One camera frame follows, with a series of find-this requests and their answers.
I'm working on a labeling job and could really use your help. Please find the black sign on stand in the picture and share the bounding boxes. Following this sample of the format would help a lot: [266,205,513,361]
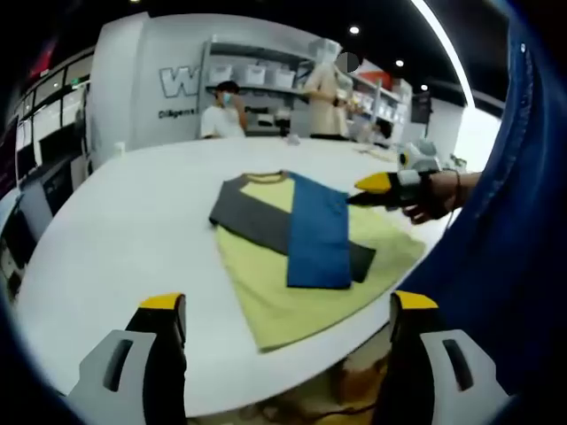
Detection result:
[410,90,433,139]

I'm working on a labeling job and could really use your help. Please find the ceiling spotlights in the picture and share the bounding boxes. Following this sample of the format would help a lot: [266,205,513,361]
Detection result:
[347,24,431,94]

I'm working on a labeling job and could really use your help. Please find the yellow garment with coloured sleeves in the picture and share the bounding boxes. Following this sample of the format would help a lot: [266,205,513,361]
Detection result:
[208,169,427,354]

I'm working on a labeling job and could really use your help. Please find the red display screen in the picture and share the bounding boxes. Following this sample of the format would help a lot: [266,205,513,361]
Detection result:
[26,39,59,77]

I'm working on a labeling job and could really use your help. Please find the operator in blue clothing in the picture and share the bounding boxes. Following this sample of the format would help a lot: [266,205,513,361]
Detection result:
[398,0,567,399]

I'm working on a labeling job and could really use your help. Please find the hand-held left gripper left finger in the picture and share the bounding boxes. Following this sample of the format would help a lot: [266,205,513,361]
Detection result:
[66,291,188,425]

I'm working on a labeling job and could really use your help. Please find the person's right hand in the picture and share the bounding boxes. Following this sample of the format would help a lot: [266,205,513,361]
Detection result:
[401,172,460,225]

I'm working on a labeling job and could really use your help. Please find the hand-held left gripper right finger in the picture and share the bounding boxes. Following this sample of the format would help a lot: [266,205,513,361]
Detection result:
[376,290,510,425]

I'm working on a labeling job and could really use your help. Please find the long ceiling strip light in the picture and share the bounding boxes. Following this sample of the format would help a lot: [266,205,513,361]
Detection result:
[410,0,466,106]

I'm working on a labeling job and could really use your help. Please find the grey shelving rack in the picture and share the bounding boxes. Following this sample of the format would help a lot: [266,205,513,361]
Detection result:
[349,73,414,134]
[201,37,321,136]

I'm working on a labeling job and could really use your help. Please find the pale yellow cloth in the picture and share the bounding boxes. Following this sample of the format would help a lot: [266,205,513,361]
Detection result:
[353,143,400,163]

